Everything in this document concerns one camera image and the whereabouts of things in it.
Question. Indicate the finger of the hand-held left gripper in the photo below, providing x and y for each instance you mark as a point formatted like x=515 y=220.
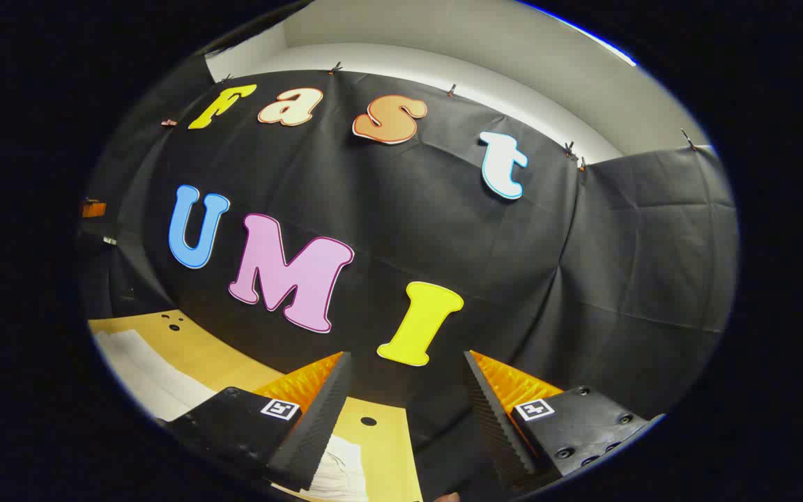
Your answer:
x=93 y=208

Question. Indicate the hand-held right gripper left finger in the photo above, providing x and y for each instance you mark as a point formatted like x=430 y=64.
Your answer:
x=325 y=425

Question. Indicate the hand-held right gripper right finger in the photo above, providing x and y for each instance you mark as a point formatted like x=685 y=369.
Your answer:
x=492 y=432

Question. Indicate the white jeans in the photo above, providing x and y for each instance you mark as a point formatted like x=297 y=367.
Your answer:
x=143 y=369

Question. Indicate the black backdrop cloth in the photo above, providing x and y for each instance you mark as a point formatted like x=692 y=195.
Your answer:
x=443 y=230

